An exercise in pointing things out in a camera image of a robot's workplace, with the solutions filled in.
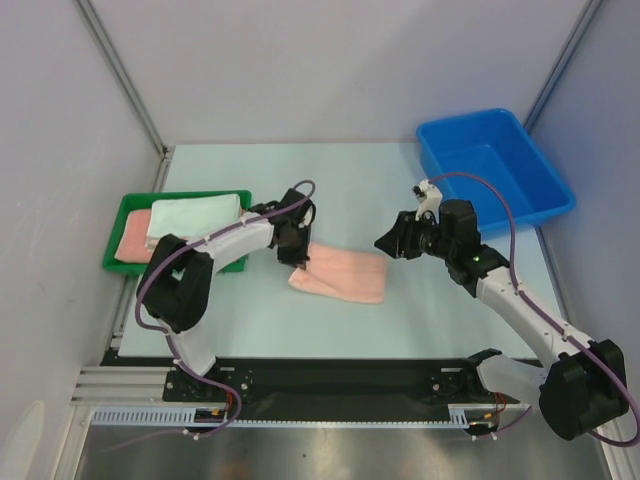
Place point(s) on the green plastic tray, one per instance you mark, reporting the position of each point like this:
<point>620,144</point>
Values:
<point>142,201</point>

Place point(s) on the white light blue towel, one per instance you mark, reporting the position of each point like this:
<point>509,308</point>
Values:
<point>191,218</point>

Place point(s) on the blue plastic bin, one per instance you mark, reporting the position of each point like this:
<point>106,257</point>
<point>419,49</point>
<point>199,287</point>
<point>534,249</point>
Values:
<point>499,165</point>

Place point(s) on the white cable duct rail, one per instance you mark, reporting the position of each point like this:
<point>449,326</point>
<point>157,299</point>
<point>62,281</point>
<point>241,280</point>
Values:
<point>208,417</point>

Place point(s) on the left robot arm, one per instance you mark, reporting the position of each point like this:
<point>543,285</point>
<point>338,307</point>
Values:
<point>173,294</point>

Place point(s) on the pink terry towel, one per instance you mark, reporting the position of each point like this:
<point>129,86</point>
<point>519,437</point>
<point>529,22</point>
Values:
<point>132,246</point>

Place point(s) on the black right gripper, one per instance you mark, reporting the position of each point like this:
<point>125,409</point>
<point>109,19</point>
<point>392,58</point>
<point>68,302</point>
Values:
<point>405,238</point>

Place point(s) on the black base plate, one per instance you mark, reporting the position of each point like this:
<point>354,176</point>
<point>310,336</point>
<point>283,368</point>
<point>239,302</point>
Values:
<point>408,384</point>

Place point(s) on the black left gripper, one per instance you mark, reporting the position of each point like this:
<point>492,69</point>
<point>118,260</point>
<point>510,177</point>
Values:
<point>298,258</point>

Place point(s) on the aluminium frame rail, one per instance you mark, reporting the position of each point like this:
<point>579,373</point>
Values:
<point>98,386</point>

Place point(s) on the pale pink towel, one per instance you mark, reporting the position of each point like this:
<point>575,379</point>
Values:
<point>351,276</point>

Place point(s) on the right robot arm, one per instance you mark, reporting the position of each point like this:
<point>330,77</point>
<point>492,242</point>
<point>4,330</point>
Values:
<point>580,384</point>

